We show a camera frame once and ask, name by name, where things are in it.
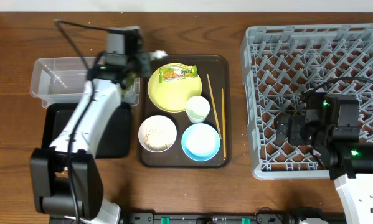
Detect light blue bowl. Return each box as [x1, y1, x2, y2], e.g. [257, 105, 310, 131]
[181, 123, 221, 162]

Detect pile of rice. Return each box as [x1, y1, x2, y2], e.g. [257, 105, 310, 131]
[144, 126, 172, 152]

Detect dark brown tray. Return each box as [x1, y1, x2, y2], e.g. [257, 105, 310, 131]
[138, 55, 232, 169]

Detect white bowl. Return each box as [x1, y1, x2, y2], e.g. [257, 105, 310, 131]
[138, 115, 177, 153]

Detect clear plastic bin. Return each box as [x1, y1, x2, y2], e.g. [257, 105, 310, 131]
[29, 55, 141, 109]

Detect white cup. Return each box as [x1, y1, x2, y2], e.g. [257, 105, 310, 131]
[186, 96, 210, 124]

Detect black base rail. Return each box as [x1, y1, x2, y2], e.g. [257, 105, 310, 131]
[117, 207, 347, 224]

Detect green snack wrapper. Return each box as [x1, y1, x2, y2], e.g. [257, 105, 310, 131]
[159, 64, 198, 83]

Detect yellow plate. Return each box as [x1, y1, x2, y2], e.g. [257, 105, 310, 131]
[147, 63, 202, 113]

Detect grey dishwasher rack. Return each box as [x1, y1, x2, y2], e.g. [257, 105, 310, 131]
[240, 24, 373, 180]

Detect wooden chopstick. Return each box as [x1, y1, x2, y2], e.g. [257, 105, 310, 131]
[207, 74, 222, 139]
[221, 88, 227, 160]

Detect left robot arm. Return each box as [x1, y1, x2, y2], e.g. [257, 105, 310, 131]
[29, 26, 151, 223]

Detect left wooden chopstick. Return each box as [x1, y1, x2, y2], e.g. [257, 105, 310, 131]
[207, 74, 222, 139]

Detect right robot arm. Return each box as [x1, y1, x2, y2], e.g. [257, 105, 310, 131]
[275, 93, 373, 223]

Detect right wooden chopstick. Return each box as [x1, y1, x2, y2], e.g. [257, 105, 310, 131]
[221, 88, 227, 160]

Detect black waste tray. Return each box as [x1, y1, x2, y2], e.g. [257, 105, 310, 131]
[41, 102, 131, 159]

